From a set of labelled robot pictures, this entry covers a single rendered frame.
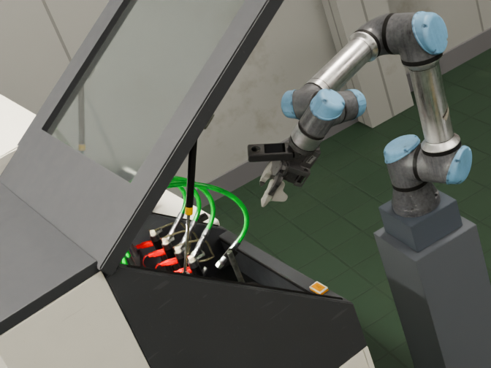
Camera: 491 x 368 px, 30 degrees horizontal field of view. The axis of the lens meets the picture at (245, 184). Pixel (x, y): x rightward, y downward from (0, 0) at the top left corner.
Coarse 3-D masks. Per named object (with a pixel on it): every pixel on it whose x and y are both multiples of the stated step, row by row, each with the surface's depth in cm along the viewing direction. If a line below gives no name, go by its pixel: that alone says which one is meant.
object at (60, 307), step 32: (0, 192) 250; (0, 224) 234; (32, 224) 228; (0, 256) 219; (32, 256) 214; (64, 256) 209; (0, 288) 206; (32, 288) 202; (64, 288) 201; (96, 288) 205; (0, 320) 195; (32, 320) 199; (64, 320) 203; (96, 320) 208; (0, 352) 197; (32, 352) 201; (64, 352) 205; (96, 352) 210; (128, 352) 215
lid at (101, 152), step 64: (128, 0) 260; (192, 0) 235; (256, 0) 210; (128, 64) 242; (192, 64) 220; (64, 128) 250; (128, 128) 227; (192, 128) 205; (64, 192) 230; (128, 192) 209
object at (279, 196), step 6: (270, 180) 236; (270, 186) 234; (282, 186) 235; (264, 192) 237; (276, 192) 236; (282, 192) 236; (264, 198) 236; (270, 198) 236; (276, 198) 237; (282, 198) 237; (264, 204) 238
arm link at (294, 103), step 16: (384, 16) 257; (368, 32) 255; (352, 48) 251; (368, 48) 254; (384, 48) 257; (336, 64) 246; (352, 64) 248; (320, 80) 241; (336, 80) 243; (288, 96) 239; (304, 96) 236; (288, 112) 239
